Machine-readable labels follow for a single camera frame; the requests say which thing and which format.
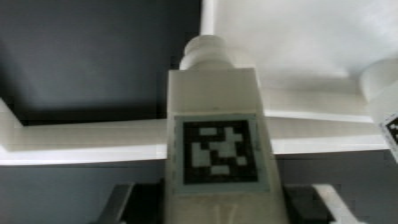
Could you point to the white U-shaped fence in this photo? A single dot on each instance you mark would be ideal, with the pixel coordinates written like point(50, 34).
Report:
point(128, 141)

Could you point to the white square table top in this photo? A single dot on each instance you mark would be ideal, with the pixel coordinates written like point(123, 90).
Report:
point(308, 41)

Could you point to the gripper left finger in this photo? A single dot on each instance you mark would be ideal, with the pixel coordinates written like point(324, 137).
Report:
point(136, 204)

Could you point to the white table leg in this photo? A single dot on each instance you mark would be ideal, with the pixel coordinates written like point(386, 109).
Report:
point(379, 87)
point(223, 186)

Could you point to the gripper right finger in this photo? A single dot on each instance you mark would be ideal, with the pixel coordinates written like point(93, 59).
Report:
point(315, 205)

